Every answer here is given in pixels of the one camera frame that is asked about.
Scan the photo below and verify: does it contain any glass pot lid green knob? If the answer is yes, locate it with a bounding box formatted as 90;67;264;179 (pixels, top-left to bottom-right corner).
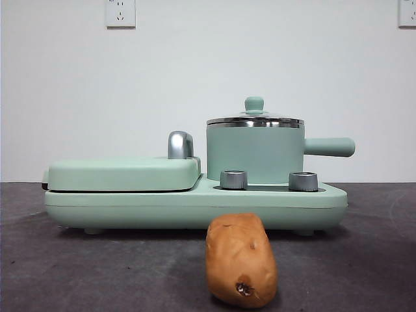
207;96;305;127

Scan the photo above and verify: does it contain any brown potato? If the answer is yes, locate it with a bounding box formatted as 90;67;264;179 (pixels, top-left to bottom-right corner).
205;213;278;309

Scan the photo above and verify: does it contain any chrome griddle cover handle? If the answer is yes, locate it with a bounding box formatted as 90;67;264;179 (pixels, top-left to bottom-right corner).
167;131;196;160

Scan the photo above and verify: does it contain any mint green breakfast maker base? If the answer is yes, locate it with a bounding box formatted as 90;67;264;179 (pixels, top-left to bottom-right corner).
44;172;348;235

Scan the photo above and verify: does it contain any silver control knob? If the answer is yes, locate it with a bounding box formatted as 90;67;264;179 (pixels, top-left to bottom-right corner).
220;169;248;190
288;171;319;192

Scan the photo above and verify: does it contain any mint green hinged griddle cover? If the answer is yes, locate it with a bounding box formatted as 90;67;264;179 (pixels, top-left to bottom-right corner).
44;155;202;192

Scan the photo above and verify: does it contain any white wall socket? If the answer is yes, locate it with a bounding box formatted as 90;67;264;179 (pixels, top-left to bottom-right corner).
398;0;416;29
106;0;137;29

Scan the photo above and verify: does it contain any mint green pot with handle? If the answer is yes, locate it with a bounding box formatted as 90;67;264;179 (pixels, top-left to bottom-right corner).
206;123;356;183

